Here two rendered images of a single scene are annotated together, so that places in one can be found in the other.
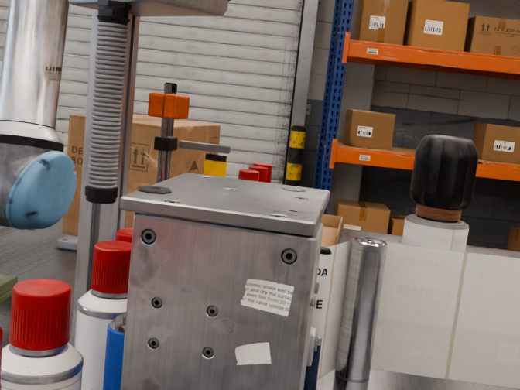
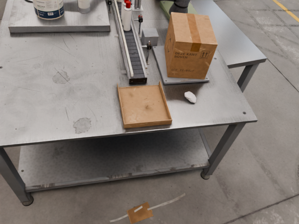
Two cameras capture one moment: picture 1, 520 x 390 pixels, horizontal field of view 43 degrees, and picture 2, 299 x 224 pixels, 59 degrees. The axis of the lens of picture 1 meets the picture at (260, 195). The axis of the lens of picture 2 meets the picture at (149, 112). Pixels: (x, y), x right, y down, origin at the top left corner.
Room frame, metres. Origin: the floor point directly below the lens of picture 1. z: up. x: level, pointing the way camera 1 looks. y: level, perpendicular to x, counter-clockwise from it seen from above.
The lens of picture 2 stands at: (2.73, -0.53, 1.96)
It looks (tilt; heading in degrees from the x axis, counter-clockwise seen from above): 50 degrees down; 152
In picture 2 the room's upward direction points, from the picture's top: 10 degrees clockwise
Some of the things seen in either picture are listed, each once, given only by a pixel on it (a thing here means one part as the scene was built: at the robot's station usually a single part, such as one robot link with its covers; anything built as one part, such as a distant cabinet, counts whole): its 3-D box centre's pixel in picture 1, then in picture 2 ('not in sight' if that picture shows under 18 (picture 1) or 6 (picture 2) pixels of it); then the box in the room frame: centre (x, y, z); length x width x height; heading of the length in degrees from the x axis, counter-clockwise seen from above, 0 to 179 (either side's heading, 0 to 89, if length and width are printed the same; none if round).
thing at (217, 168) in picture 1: (214, 177); not in sight; (0.86, 0.06, 1.09); 0.03 x 0.01 x 0.06; 81
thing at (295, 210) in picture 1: (237, 197); not in sight; (0.42, 0.01, 1.14); 0.14 x 0.11 x 0.01; 171
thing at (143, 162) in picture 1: (145, 176); (187, 46); (1.57, 0.28, 0.99); 0.30 x 0.24 x 0.27; 162
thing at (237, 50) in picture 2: not in sight; (186, 31); (1.19, 0.48, 0.81); 0.90 x 0.90 x 0.04; 0
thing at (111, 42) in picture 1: (107, 104); not in sight; (0.71, 0.17, 1.18); 0.04 x 0.04 x 0.21
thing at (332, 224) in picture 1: (293, 226); (143, 102); (1.84, -0.10, 0.85); 0.30 x 0.26 x 0.04; 171
